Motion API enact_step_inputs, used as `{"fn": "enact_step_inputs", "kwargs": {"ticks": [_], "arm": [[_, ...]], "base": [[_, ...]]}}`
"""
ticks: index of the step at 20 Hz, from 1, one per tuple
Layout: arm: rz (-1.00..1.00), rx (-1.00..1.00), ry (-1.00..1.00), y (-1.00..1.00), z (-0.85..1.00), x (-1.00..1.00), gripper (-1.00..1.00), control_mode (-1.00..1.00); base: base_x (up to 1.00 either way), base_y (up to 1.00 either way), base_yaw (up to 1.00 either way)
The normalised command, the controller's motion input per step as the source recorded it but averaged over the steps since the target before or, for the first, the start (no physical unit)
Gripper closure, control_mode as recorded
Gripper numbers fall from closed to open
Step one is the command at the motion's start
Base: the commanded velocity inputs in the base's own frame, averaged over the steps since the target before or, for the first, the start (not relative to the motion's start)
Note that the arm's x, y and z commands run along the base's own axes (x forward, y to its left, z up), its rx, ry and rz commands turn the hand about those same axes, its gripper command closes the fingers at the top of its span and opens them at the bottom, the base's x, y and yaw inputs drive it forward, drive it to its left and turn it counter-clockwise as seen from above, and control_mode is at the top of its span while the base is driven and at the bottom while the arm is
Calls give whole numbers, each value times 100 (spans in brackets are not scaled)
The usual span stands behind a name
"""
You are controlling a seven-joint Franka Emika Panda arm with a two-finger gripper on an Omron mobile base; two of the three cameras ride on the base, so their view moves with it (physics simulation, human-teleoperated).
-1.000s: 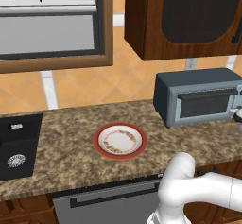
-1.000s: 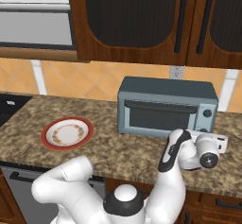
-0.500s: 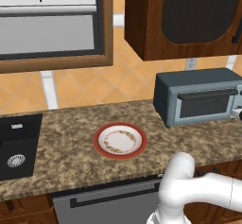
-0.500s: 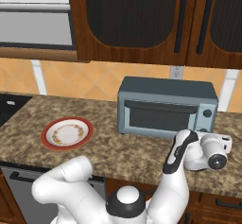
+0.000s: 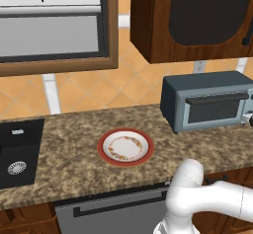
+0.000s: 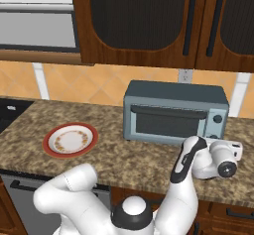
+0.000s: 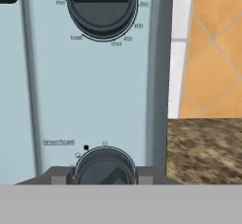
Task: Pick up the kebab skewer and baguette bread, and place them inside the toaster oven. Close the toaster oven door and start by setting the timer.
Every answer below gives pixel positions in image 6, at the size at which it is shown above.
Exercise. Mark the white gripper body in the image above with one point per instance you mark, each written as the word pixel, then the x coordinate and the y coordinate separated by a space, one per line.
pixel 213 141

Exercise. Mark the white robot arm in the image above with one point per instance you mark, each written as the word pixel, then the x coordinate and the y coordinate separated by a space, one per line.
pixel 82 206

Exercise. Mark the dark toaster oven knob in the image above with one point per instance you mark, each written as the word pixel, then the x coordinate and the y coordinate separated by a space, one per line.
pixel 214 136
pixel 217 118

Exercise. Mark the toaster oven glass door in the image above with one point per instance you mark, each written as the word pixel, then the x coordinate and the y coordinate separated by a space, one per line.
pixel 165 126

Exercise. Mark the blue-grey toaster oven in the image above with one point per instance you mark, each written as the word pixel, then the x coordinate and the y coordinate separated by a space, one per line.
pixel 175 92

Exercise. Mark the brown base cupboard door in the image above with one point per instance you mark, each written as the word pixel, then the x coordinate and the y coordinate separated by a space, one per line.
pixel 119 197

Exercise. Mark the brown cupboard door dark panel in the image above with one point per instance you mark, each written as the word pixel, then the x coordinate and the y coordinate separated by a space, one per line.
pixel 238 14
pixel 139 14

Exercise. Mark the brown drawer front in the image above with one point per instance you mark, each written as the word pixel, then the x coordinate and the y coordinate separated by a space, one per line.
pixel 218 219

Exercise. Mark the red-rimmed white plate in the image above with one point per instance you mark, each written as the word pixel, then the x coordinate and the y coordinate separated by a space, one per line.
pixel 70 140

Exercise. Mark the black hob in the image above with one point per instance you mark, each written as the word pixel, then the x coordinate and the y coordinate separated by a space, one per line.
pixel 13 116

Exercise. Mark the grey dishwasher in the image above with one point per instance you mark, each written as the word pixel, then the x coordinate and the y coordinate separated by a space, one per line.
pixel 23 209

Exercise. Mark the brown base cupboard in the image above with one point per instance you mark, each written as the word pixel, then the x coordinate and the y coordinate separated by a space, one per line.
pixel 8 219

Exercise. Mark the white wall socket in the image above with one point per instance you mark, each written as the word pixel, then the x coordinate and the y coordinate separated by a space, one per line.
pixel 185 76

